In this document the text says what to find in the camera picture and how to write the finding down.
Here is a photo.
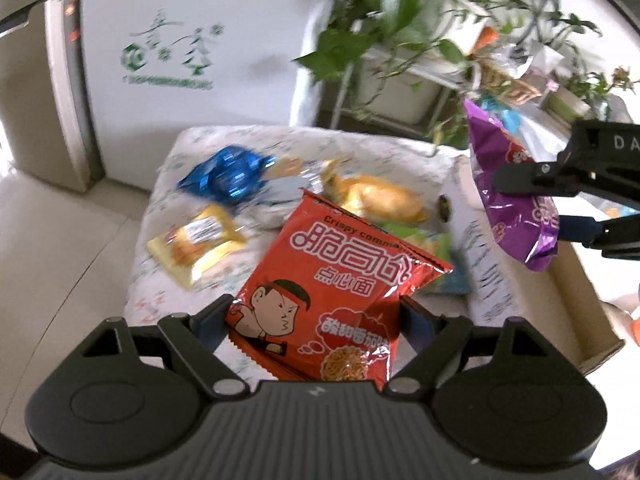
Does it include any blue foil snack packet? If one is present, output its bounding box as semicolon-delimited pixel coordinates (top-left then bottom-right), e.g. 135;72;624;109
177;145;278;206

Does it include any orange yellow snack packet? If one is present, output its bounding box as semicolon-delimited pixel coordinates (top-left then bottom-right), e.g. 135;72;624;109
320;160;431;226

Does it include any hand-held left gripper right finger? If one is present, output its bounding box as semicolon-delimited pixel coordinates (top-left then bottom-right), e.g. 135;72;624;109
382;297;551;396

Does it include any purple snack packet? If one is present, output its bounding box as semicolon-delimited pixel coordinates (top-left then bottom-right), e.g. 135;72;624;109
464;99;560;273

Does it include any trailing pothos plant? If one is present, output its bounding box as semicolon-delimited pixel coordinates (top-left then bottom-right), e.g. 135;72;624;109
295;0;501;151

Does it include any red leaf plant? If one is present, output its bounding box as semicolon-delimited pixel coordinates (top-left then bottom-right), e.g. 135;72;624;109
565;66;640;111

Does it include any black door handle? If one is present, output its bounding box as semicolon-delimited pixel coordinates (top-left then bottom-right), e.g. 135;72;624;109
0;0;63;37

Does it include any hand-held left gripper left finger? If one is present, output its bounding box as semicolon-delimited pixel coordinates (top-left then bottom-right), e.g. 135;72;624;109
82;294;251;398

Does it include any white tablecloth with clear cover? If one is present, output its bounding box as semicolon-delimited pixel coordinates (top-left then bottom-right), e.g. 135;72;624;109
510;102;640;221

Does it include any pale yellow snack packet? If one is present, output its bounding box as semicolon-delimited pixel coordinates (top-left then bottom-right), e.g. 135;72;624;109
146;203;248;288

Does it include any white refrigerator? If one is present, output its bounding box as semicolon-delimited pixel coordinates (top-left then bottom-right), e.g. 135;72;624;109
45;0;331;195

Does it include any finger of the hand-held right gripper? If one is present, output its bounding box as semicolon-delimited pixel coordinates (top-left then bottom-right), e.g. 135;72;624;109
492;159;581;197
556;212;640;261

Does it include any wicker basket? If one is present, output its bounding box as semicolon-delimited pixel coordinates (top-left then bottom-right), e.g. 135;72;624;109
470;60;542;107

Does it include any silver foil snack packet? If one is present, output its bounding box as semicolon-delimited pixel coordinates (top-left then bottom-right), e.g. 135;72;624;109
245;157;336;231

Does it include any white metal plant rack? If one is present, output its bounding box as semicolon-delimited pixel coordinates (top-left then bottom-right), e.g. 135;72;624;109
327;45;473;147

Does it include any orange wrapper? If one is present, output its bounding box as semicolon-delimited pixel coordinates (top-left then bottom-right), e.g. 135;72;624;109
474;26;501;55

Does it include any white rectangular planter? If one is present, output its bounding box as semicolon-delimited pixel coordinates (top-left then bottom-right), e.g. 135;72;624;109
350;50;481;126

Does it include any leafy plant in white pot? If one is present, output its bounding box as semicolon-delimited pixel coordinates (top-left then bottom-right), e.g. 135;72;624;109
500;0;603;56

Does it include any green snack packet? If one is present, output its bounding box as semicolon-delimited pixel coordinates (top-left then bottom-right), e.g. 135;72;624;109
395;225;473;296

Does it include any light green plant pot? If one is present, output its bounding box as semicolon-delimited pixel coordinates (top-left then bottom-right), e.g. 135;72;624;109
544;85;592;122

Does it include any blue plastic bag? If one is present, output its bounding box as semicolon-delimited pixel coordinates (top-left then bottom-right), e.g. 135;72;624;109
480;97;526;132

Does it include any floral cloth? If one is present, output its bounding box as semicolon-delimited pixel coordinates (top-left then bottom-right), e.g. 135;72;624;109
122;125;481;376

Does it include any cardboard box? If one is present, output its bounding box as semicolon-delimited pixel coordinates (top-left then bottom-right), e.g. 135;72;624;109
440;155;626;376

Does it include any red noodle snack packet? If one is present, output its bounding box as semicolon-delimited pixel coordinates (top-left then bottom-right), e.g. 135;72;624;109
225;187;453;383

